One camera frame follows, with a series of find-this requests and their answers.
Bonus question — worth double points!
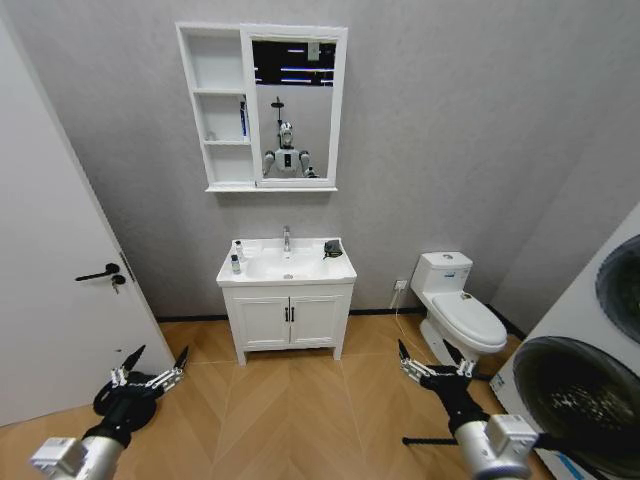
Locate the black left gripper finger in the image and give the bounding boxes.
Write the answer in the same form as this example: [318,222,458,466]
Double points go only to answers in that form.
[143,344,190,393]
[109,343,147,389]

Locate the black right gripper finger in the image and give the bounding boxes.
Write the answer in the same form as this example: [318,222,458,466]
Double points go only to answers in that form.
[396,338,437,384]
[441,338,476,380]

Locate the white vanity cabinet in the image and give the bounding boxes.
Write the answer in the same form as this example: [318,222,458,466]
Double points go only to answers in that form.
[221,281,355,367]

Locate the white ceramic washbasin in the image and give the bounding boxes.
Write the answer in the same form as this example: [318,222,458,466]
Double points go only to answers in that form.
[215,236,358,288]

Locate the white toilet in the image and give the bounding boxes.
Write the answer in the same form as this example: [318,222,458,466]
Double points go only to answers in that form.
[409,250,510,369]

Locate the white washing machine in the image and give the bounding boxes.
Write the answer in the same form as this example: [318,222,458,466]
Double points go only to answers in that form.
[490,213,640,480]

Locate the large dark round drum door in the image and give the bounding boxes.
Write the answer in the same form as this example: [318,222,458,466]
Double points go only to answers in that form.
[511,335,640,480]

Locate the white room door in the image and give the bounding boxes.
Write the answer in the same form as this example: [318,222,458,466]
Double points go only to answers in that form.
[0,13,177,428]

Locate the small dark round drum door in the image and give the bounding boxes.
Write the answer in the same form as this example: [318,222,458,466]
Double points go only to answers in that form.
[594,246,640,347]

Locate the white framed mirror door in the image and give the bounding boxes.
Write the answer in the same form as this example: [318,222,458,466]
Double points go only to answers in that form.
[238,23,349,190]

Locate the thin white power cable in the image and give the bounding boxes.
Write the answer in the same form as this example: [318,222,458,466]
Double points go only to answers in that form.
[389,287,410,343]

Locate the black door lever handle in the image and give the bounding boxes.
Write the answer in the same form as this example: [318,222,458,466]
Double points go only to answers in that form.
[75,262,123,283]

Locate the white wall shelf cabinet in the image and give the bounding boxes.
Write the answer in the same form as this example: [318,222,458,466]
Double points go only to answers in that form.
[174,20,349,194]

